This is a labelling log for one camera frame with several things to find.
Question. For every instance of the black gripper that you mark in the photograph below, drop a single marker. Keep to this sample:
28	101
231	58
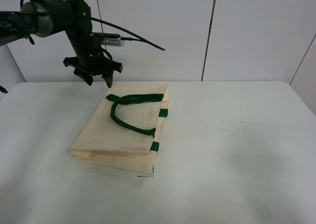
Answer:
90	59

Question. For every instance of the cream linen bag green handles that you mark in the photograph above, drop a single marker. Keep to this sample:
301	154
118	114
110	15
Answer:
125	129

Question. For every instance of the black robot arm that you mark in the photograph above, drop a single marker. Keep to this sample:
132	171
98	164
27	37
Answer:
44	18

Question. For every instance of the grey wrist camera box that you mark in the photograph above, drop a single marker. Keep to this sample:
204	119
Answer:
108	39

